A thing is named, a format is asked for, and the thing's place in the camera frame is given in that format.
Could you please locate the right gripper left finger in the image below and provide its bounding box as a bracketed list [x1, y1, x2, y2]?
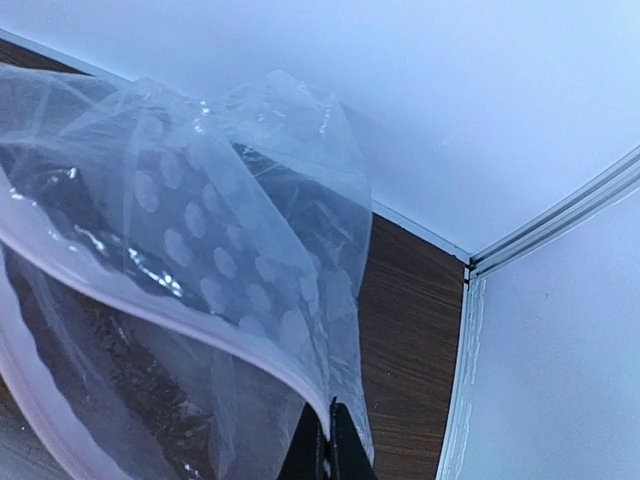
[279, 404, 325, 480]

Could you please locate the right aluminium frame post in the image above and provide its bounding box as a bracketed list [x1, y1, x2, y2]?
[467, 148, 639, 279]

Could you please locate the clear dotted zip bag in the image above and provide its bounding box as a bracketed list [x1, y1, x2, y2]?
[1, 65, 375, 479]

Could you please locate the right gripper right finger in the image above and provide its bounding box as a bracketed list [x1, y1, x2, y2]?
[328, 398, 375, 480]

